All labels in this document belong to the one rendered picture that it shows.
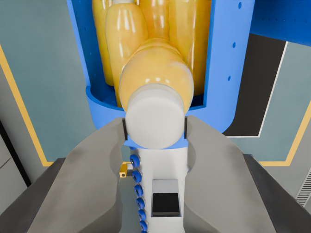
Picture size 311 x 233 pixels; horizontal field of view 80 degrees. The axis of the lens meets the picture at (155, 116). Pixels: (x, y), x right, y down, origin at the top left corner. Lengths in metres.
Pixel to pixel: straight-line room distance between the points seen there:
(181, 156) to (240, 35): 0.50
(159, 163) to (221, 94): 0.49
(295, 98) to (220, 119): 1.66
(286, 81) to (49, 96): 1.94
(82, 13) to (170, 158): 0.52
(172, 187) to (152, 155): 0.15
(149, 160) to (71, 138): 1.36
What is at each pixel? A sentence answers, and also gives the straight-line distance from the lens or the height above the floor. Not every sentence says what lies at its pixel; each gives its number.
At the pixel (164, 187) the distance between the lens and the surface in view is 0.75.
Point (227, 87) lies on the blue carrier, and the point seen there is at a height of 1.20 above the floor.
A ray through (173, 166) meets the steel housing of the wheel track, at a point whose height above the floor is 0.93.
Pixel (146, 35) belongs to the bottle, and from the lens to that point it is 0.32.
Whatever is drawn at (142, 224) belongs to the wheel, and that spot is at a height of 0.97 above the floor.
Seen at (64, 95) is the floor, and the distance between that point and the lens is 1.76.
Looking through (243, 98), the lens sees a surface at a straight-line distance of 1.55.
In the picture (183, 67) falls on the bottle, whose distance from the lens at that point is 0.16.
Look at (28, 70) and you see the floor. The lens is 1.82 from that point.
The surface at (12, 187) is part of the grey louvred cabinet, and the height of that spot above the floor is 0.24.
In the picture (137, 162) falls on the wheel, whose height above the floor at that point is 0.98.
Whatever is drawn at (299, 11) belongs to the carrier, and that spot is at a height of 0.93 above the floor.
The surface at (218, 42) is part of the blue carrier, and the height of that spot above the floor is 1.22.
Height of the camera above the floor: 1.45
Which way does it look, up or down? 61 degrees down
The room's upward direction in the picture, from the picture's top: 178 degrees counter-clockwise
